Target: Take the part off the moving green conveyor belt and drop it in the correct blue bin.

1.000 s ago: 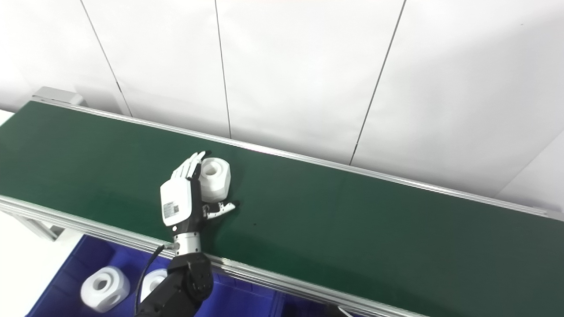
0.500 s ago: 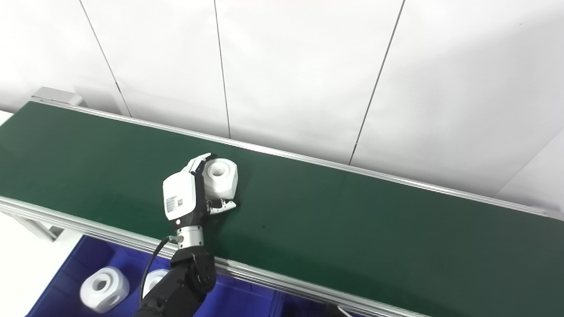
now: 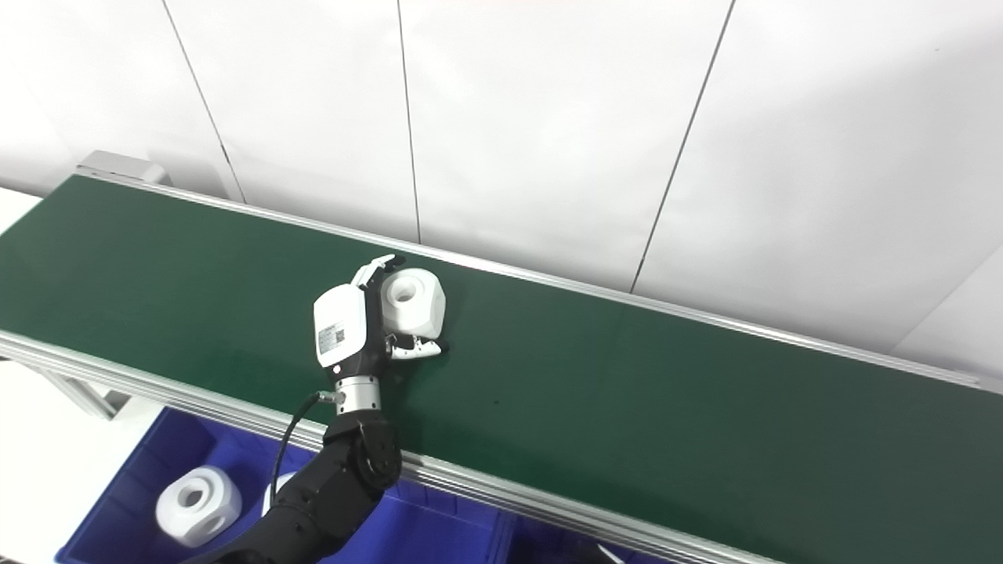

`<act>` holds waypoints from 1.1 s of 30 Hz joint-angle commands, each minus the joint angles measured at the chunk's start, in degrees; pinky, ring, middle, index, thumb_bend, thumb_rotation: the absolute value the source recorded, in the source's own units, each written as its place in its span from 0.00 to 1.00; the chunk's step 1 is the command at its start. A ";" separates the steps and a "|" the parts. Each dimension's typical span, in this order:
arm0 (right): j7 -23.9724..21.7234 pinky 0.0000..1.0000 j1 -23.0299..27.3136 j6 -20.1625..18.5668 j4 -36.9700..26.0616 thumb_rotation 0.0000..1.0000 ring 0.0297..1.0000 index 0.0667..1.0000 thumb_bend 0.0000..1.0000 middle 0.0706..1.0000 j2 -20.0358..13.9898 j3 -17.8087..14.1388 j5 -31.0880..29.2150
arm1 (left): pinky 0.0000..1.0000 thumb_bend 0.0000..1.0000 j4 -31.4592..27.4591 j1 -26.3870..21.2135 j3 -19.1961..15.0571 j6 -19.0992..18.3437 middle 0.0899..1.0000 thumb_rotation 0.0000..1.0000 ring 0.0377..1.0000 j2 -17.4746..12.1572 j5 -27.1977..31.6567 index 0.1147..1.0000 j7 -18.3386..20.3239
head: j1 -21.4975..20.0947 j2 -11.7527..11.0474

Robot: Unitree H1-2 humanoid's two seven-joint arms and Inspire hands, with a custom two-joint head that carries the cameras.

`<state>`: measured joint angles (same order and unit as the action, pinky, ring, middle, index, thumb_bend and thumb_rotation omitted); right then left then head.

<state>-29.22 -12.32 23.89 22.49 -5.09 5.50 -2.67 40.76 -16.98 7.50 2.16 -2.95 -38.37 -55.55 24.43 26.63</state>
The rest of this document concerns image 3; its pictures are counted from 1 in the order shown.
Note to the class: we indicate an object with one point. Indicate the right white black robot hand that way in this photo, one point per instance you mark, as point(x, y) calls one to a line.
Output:
point(610, 554)

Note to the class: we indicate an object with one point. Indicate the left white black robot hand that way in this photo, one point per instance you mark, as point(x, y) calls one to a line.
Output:
point(341, 329)

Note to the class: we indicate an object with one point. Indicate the white faceted block part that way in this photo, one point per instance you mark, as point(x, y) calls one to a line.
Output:
point(276, 489)
point(419, 309)

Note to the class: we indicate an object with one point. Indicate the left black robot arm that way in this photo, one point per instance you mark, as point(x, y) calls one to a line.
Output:
point(337, 486)

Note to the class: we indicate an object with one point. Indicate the green conveyor belt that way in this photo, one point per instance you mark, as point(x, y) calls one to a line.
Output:
point(486, 482)
point(627, 407)

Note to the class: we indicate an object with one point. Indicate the blue bin with white parts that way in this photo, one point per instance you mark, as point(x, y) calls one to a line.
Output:
point(423, 533)

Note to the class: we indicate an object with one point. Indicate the white block part large hole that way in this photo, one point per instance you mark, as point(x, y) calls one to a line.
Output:
point(215, 517)

